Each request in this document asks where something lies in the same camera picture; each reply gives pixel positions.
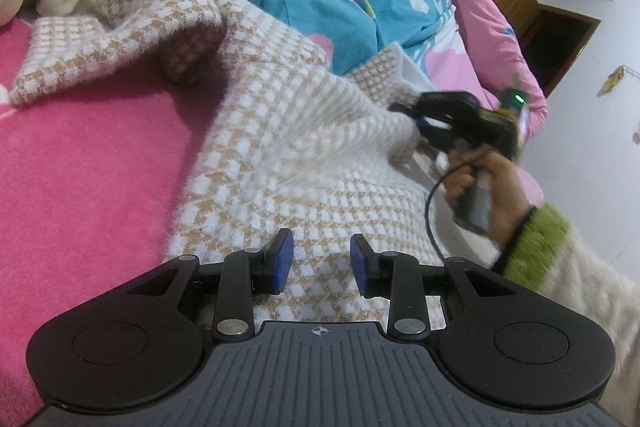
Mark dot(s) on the person's right hand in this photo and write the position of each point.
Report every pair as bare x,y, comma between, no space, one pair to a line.
510,202

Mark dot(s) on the yellow wall sticker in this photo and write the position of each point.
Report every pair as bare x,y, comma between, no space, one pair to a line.
614,81

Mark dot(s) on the beige white houndstooth coat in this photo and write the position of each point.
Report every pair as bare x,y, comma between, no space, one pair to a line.
300,157

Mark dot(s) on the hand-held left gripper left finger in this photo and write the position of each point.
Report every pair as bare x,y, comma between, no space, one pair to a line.
284,257

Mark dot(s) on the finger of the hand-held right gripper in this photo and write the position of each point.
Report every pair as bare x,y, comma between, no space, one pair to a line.
445,134
445,104

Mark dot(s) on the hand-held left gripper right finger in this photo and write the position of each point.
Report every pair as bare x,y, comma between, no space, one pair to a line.
359,264

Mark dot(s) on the pink floral blanket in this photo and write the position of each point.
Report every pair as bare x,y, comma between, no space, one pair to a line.
100,182

